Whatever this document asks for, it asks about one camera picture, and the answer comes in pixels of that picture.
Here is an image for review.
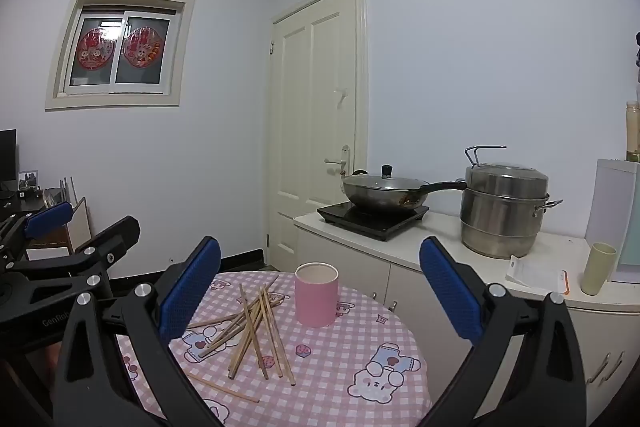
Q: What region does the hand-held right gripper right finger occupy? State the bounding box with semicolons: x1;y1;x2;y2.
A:
419;235;587;427

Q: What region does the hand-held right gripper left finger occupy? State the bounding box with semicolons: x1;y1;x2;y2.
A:
52;235;223;427

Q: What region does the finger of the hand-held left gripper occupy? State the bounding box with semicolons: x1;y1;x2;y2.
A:
19;215;141;295
0;201;74;259

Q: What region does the pile of wooden chopsticks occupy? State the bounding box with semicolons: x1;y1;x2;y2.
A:
186;275;297;404

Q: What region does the pink cup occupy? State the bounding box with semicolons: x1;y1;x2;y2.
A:
294;262;340;329

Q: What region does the brown and white side cabinet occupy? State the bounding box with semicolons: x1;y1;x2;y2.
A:
25;196;93;262

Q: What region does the black monitor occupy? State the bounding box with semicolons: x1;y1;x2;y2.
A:
0;129;17;182

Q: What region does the white paper booklet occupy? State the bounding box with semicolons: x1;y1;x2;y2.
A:
505;255;571;295

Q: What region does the steel steamer pot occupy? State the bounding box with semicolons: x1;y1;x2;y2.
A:
460;146;563;260

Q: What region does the black induction cooker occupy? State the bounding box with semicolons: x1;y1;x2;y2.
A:
316;202;431;243

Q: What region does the steel wok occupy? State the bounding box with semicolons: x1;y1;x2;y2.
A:
341;177;467;214

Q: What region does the white kitchen cabinet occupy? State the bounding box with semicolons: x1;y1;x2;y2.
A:
294;209;640;408

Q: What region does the glass wok lid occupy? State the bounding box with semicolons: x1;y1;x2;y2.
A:
343;164;431;194

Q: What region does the pink checked tablecloth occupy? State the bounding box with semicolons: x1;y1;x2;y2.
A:
116;271;433;427

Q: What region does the pale green cup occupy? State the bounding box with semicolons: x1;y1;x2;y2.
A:
580;243;617;297

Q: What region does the red round window decal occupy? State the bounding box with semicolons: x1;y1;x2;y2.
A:
77;28;121;70
122;27;163;66

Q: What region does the cream framed window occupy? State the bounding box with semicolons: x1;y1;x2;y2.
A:
45;0;196;111

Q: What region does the cream panel door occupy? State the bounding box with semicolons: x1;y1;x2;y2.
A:
270;0;368;268

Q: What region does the tall yellowish jar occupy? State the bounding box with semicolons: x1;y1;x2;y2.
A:
625;101;640;162

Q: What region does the metal door handle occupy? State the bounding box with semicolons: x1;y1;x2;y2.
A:
324;145;351;172

